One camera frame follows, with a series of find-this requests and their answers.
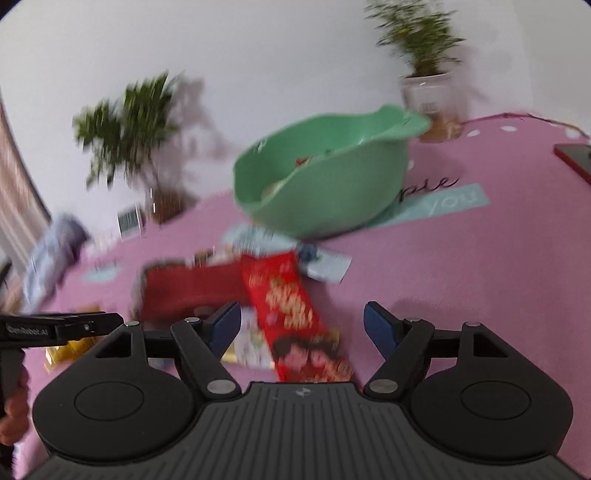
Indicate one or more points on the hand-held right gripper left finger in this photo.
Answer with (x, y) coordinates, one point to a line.
(224, 324)

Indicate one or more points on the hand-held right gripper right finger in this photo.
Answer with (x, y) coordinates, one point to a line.
(381, 330)

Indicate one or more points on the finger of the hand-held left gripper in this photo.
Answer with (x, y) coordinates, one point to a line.
(87, 326)

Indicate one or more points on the dark red snack packet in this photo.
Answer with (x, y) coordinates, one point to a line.
(184, 288)

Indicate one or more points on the red packet with gold print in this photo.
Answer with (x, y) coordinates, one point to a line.
(281, 304)

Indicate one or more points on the white packet with blueberry print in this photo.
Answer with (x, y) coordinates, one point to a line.
(330, 267)

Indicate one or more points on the green plastic bowl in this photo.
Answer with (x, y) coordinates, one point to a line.
(323, 203)

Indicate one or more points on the person's left hand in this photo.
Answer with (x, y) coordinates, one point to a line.
(16, 415)

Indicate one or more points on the yellow snack bag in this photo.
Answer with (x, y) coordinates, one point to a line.
(69, 353)

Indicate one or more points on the white printed snack packet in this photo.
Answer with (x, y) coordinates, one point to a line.
(251, 344)

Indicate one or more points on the grey cloth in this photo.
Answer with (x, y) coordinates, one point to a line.
(51, 258)

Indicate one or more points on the pink floral tablecloth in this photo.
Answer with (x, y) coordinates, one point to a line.
(461, 258)

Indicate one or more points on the white digital clock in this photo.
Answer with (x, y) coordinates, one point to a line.
(129, 222)

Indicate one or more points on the striped curtain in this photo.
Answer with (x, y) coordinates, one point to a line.
(18, 207)

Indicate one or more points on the leafy plant in glass vase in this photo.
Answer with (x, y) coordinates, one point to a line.
(161, 205)

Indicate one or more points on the small plant in white pot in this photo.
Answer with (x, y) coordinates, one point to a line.
(425, 99)

